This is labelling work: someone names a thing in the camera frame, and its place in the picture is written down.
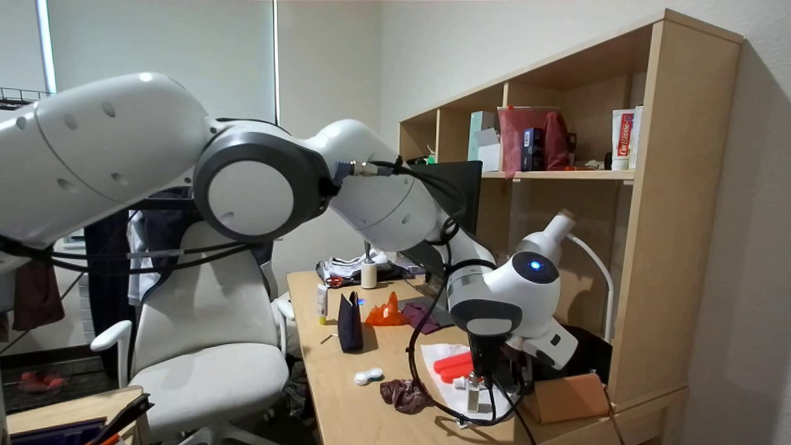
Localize white red box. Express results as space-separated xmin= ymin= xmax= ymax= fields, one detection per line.
xmin=610 ymin=106 xmax=646 ymax=174

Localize brown hanging garment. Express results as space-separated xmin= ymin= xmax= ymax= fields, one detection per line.
xmin=8 ymin=258 xmax=67 ymax=334

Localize small red object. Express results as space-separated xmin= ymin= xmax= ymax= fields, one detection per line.
xmin=17 ymin=369 xmax=67 ymax=396

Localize beige lint roller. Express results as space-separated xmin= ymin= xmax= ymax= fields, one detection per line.
xmin=358 ymin=258 xmax=380 ymax=292

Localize small bottle silver cap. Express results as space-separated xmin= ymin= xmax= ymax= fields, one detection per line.
xmin=465 ymin=381 xmax=487 ymax=416

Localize dark navy pouch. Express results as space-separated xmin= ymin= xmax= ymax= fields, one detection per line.
xmin=335 ymin=290 xmax=365 ymax=357

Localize pile of white black items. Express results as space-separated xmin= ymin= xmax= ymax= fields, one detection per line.
xmin=317 ymin=249 xmax=418 ymax=290

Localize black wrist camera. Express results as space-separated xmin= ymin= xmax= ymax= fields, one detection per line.
xmin=468 ymin=332 xmax=508 ymax=378

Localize small white case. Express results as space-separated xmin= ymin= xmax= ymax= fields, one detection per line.
xmin=353 ymin=365 xmax=387 ymax=388

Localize red bag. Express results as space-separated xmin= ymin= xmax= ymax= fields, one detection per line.
xmin=494 ymin=105 xmax=578 ymax=175

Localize navy jacket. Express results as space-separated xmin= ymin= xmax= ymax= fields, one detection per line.
xmin=134 ymin=200 xmax=199 ymax=287

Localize black cylinder container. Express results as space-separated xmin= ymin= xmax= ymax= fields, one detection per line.
xmin=518 ymin=127 xmax=549 ymax=174

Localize maroon scrunchie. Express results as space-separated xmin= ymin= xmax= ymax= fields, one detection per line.
xmin=377 ymin=375 xmax=433 ymax=416

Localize thin black cable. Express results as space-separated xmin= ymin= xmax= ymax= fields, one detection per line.
xmin=497 ymin=385 xmax=538 ymax=445

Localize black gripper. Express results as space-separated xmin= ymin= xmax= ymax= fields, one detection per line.
xmin=492 ymin=344 xmax=533 ymax=401

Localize brown cardboard box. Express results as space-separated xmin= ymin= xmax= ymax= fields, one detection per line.
xmin=521 ymin=369 xmax=614 ymax=428

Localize black computer monitor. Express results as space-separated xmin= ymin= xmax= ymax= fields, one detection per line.
xmin=411 ymin=158 xmax=485 ymax=249

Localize small white tube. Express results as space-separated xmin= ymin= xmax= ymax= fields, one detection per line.
xmin=317 ymin=283 xmax=334 ymax=325

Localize teal box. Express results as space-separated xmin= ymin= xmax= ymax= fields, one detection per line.
xmin=468 ymin=108 xmax=504 ymax=163

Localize black robot cable hose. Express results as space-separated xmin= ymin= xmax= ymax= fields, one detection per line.
xmin=0 ymin=155 xmax=529 ymax=428

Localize wooden shelf hutch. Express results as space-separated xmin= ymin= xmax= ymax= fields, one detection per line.
xmin=395 ymin=7 xmax=747 ymax=417

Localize orange toothbrush case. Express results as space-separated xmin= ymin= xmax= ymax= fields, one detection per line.
xmin=433 ymin=349 xmax=476 ymax=385

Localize white desk lamp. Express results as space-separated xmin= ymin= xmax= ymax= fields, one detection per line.
xmin=515 ymin=208 xmax=617 ymax=344

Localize black hanging trousers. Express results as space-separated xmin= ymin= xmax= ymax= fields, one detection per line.
xmin=80 ymin=208 xmax=139 ymax=336

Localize purple cloth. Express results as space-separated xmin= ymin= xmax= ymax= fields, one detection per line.
xmin=401 ymin=296 xmax=453 ymax=336

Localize white office chair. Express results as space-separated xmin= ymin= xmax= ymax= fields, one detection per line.
xmin=88 ymin=217 xmax=291 ymax=445

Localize orange plastic bag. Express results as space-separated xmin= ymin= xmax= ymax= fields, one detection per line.
xmin=363 ymin=292 xmax=407 ymax=329

